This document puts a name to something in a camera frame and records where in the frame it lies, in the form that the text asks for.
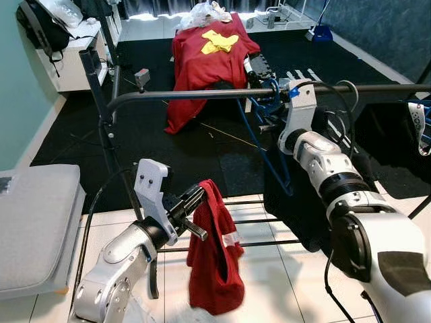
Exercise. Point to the black garment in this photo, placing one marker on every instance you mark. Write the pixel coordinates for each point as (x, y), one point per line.
(296, 208)

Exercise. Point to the yellow cloth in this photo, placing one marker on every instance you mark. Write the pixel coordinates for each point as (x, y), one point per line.
(219, 42)

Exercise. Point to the grey upholstered bench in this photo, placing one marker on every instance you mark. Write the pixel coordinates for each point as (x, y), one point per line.
(34, 229)

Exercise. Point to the black box device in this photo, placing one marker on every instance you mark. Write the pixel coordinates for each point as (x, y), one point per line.
(259, 66)

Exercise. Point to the white plastic bag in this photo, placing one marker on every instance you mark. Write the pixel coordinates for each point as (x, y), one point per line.
(209, 10)
(60, 10)

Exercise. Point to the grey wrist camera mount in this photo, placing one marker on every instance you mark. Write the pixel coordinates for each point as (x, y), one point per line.
(151, 185)
(301, 108)

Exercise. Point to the red sleeveless shirt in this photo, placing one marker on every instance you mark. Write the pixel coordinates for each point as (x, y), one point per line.
(215, 262)

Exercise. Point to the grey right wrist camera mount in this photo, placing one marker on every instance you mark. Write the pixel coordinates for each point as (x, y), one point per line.
(301, 108)

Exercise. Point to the white shelf unit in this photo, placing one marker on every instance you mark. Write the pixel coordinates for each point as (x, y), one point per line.
(74, 60)

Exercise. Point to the dark window curtain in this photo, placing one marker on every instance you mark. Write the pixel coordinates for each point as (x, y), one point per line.
(155, 5)

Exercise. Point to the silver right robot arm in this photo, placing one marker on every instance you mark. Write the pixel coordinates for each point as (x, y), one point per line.
(377, 235)

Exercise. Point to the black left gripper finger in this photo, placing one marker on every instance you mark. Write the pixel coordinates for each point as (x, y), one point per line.
(194, 230)
(192, 200)

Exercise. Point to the black backpack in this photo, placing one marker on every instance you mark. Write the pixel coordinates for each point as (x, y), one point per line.
(44, 30)

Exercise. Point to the black shorts white waistband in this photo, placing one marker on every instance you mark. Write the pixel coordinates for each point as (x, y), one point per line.
(419, 121)

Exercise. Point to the blue dustpan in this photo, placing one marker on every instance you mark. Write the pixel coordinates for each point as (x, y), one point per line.
(322, 32)

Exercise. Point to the small grey box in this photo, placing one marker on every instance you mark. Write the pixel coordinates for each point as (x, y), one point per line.
(142, 77)

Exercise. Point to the black metal clothes rack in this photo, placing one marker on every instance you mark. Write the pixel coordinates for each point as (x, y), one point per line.
(188, 94)

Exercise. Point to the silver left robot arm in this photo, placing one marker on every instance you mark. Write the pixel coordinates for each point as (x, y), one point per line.
(114, 276)

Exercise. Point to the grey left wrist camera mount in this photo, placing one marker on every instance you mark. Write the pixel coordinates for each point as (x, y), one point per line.
(151, 185)

